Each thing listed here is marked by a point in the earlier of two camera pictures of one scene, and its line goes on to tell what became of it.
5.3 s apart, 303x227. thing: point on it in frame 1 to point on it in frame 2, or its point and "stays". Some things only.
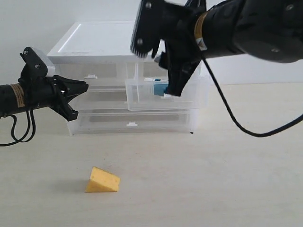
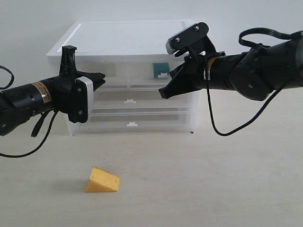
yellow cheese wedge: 101,180 stays
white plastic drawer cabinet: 127,93 stays
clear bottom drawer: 116,121 stays
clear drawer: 99,76 stays
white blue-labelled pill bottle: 160,87 to 161,70
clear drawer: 140,95 to 150,75
